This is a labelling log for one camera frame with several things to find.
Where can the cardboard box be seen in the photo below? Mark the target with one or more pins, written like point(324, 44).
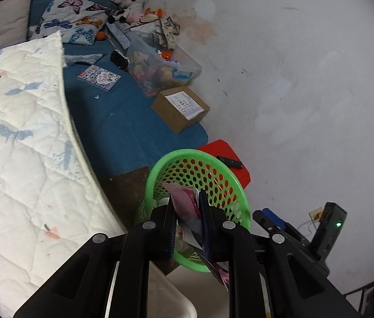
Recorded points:
point(173, 112)

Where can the green plastic basket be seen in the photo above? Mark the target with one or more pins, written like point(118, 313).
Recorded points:
point(187, 152)

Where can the large butterfly print pillow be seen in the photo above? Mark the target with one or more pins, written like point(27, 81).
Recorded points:
point(71, 20)

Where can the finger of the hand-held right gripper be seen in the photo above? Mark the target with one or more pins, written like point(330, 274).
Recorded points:
point(273, 217)

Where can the red plastic stool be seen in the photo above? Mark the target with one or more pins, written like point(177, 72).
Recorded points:
point(220, 147)

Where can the colourful picture book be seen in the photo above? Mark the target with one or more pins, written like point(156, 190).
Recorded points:
point(99, 78)

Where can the orange fox plush toy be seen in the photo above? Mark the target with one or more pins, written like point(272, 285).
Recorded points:
point(153, 13)

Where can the black case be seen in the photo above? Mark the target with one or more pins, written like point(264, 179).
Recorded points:
point(120, 59)

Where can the blue bed sheet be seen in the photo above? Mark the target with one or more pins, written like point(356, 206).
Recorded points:
point(124, 126)

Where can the clear storage box with toys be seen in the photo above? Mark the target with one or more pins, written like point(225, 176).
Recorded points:
point(153, 66)

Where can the grey patterned cloth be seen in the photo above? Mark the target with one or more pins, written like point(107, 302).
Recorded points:
point(82, 58)

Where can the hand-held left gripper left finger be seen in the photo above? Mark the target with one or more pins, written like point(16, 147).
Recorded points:
point(171, 235)

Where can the black remote control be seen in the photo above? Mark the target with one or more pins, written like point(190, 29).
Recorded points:
point(230, 162)

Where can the grey keyboard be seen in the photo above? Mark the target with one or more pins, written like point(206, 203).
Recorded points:
point(120, 35)

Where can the wall socket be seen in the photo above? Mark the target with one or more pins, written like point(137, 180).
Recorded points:
point(316, 214)

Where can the cow plush toy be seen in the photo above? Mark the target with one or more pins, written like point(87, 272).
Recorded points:
point(129, 3)

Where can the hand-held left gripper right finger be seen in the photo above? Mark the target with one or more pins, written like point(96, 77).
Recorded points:
point(206, 228)

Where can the pink snack packet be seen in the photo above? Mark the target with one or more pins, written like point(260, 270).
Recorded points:
point(188, 205)

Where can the pink plush toy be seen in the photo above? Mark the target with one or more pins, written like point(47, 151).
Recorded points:
point(136, 18)

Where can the patterned beige cloth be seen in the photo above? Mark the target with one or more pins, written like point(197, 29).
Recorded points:
point(168, 33)

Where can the white quilted blanket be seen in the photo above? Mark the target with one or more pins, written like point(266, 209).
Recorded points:
point(24, 139)

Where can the orange ball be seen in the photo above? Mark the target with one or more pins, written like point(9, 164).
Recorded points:
point(101, 36)

